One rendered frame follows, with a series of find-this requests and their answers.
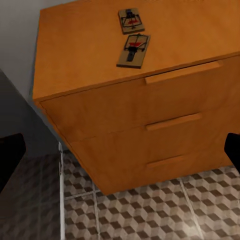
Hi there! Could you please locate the mousetrap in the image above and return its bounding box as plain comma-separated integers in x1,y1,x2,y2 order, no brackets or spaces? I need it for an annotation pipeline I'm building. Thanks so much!
118,7,145,35
117,33,151,69

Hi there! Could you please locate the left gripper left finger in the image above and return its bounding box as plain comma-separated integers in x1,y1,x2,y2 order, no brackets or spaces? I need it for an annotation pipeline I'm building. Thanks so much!
0,133,26,193

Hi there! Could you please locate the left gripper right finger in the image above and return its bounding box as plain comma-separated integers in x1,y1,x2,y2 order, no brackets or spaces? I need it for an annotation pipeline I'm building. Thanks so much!
224,133,240,173

